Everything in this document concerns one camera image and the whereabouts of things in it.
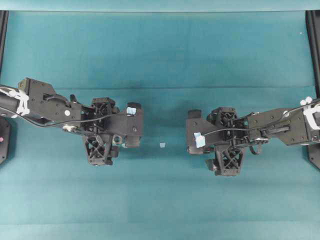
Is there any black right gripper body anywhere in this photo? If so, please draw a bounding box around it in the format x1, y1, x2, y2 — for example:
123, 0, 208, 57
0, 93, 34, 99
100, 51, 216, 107
206, 107, 247, 175

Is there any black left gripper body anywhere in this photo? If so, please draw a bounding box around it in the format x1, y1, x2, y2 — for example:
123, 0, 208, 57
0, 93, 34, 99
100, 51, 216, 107
81, 97, 119, 166

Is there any brass metal washer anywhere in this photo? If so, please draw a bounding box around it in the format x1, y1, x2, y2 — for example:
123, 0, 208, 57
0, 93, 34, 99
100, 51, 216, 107
112, 134, 123, 146

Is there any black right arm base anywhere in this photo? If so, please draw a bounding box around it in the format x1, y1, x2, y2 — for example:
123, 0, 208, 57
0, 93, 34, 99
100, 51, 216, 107
305, 143, 320, 171

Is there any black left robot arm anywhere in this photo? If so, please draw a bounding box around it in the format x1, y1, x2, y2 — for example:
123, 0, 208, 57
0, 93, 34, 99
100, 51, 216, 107
0, 77, 120, 166

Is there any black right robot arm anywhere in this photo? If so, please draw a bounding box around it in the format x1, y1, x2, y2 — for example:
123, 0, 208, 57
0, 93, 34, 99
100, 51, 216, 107
205, 97, 320, 176

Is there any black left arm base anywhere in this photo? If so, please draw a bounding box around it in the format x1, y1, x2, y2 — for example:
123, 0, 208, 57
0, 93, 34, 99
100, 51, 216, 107
0, 117, 12, 165

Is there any teal table cloth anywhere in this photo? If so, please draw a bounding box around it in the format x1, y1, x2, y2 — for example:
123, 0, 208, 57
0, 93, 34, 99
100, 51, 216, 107
0, 11, 320, 240

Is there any black left camera cable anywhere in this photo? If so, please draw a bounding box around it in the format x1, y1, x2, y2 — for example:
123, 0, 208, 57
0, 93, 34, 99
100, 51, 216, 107
14, 112, 131, 128

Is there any black camera cable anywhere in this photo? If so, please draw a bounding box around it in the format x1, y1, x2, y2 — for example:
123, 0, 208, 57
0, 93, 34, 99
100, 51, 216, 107
202, 98, 316, 138
14, 112, 131, 128

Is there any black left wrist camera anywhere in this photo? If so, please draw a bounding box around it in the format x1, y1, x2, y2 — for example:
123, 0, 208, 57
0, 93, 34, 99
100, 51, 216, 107
107, 102, 144, 148

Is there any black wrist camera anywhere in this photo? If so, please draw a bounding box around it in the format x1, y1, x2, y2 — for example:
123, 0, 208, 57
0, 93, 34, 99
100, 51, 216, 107
185, 109, 221, 155
107, 102, 144, 148

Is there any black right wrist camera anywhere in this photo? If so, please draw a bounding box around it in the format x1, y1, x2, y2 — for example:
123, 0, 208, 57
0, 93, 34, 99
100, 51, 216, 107
185, 109, 221, 155

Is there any black right camera cable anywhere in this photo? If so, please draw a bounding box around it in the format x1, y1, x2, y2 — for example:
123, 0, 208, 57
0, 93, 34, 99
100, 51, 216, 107
202, 98, 316, 138

